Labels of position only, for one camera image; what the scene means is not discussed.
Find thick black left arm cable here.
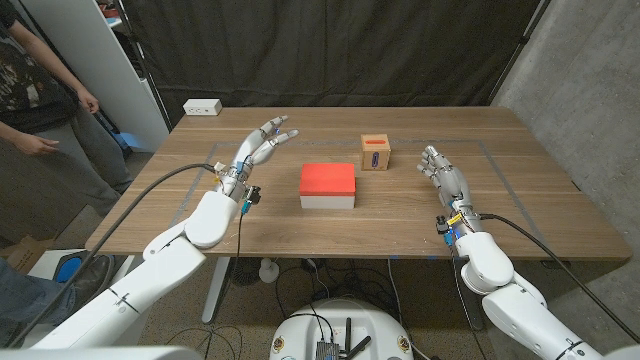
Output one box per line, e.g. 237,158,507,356
7,162,221,349

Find white floor cable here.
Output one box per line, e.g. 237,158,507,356
387,258,426,360

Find small black fan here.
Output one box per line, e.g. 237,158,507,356
228,257,261,287

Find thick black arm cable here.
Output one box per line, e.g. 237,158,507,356
479,213,640,344
7,162,221,349

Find small white round object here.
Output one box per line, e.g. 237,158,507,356
258,257,280,284

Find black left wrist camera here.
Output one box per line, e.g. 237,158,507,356
241,184,263,215

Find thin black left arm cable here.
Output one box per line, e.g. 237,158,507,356
167,212,246,360

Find seated person in jeans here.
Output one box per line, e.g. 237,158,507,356
0,253,119,346

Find white cabinet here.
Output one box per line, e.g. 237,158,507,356
19,0,171,154

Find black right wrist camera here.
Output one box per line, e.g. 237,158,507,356
435,214,457,246

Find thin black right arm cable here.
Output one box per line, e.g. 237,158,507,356
449,243,489,360

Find white robot torso base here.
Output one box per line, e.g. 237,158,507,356
269,298,415,360

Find red-lidded white box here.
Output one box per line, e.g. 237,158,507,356
298,162,357,210

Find black floor cable tangle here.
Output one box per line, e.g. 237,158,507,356
273,257,401,314

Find black curtain backdrop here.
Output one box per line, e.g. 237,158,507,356
119,0,544,126

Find standing person in grey trousers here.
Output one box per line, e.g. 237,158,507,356
0,0,134,241

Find cardboard box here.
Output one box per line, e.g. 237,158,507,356
7,235,54,274

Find blue object by cabinet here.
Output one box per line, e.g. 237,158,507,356
112,130,139,151

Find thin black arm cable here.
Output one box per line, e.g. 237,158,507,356
449,243,489,360
167,212,246,360

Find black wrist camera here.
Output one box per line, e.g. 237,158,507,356
241,184,263,215
435,214,457,246

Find black stand pole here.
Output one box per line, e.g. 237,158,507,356
487,0,551,106
112,0,174,131

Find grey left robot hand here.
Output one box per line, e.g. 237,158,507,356
217,115,300,199

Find grey tape outline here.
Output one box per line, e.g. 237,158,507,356
169,138,556,254

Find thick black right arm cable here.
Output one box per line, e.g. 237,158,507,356
479,213,640,344

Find white power strip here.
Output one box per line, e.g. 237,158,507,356
182,98,223,117

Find white table leg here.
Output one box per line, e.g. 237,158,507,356
202,257,231,325

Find wooden slotted coin box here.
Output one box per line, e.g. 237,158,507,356
360,133,392,172

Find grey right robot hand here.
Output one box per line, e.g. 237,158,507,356
416,144,476,215

